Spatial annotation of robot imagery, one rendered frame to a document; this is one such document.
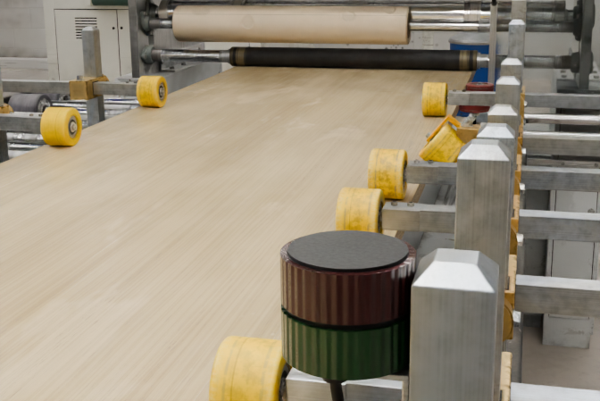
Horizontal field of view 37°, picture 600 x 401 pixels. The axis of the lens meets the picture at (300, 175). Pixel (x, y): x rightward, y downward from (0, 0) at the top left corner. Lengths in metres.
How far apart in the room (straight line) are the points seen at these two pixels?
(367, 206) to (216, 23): 1.97
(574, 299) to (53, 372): 0.52
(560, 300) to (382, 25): 2.08
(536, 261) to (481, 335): 2.83
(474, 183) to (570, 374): 2.40
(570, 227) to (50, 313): 0.64
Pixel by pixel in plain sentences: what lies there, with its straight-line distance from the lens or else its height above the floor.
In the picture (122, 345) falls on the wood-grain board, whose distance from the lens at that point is 0.97.
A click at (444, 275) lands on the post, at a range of 0.39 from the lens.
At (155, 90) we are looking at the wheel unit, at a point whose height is 0.95.
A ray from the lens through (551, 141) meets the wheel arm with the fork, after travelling 1.69.
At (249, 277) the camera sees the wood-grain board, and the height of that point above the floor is 0.90.
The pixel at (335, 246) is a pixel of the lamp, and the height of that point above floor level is 1.17.
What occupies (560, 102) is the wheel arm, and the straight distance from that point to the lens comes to 2.18.
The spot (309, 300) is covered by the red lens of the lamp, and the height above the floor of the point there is 1.15.
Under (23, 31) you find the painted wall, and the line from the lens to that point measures 10.78.
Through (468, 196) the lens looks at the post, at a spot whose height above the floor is 1.13.
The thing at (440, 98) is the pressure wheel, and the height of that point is 0.95.
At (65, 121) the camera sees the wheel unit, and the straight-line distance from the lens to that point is 1.91.
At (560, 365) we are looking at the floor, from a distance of 3.06.
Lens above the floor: 1.30
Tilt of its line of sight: 14 degrees down
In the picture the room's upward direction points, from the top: 1 degrees counter-clockwise
